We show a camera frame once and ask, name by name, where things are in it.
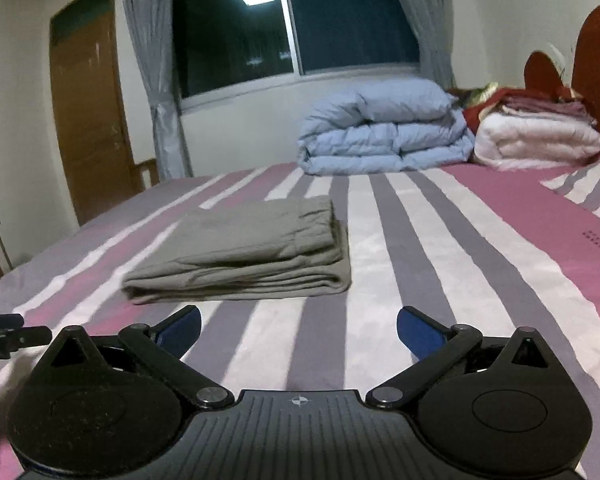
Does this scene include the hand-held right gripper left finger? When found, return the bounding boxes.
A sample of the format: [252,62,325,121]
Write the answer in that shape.
[44,304,234,409]

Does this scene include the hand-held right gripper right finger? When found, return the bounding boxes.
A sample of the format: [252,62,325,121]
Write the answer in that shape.
[365,305,557,410]

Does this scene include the grey pants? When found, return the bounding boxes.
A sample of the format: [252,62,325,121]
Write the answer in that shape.
[121,195,352,306]

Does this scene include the striped pink grey bed cover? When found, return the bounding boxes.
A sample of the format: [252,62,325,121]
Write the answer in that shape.
[0,154,600,480]

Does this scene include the folded light blue duvet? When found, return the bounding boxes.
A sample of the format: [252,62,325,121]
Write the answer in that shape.
[297,78,477,177]

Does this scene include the brown wooden door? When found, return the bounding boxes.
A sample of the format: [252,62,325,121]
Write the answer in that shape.
[49,0,140,227]

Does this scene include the folded white duvet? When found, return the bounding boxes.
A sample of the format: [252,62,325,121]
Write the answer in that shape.
[471,109,600,166]

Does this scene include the striped pillow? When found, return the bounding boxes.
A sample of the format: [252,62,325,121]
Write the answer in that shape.
[539,154,600,224]

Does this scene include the green patterned cloth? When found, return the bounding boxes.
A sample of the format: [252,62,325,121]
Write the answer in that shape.
[459,82,502,109]

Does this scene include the red blanket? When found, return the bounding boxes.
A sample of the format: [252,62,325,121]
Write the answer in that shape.
[461,87,571,132]

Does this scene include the grey curtain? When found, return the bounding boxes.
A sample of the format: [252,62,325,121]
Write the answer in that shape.
[382,0,456,92]
[119,0,194,182]

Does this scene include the folded maroon cloth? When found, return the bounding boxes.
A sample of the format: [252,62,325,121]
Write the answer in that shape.
[501,94,599,127]

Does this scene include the sliding glass window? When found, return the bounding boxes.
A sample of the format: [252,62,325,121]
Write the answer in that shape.
[172,0,424,112]

